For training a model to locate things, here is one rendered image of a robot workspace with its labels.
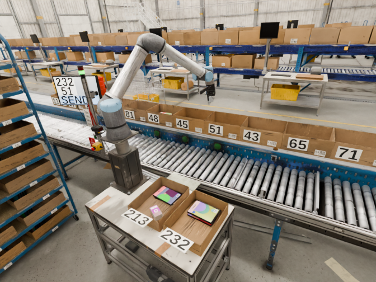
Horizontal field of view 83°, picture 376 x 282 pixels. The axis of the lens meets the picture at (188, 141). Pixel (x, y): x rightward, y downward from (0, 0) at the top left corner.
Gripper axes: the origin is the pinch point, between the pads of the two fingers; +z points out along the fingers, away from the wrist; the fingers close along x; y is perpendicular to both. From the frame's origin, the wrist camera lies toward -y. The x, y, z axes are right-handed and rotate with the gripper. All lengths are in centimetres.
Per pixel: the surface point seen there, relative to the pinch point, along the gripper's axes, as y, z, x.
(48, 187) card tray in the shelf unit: -153, 50, -88
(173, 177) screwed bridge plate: -26, 43, -71
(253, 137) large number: 44, 29, -23
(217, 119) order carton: 5.3, 26.4, 17.5
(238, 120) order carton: 29.7, 24.9, 11.0
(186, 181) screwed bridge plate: -13, 44, -75
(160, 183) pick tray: -32, 39, -85
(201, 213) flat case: 7, 40, -112
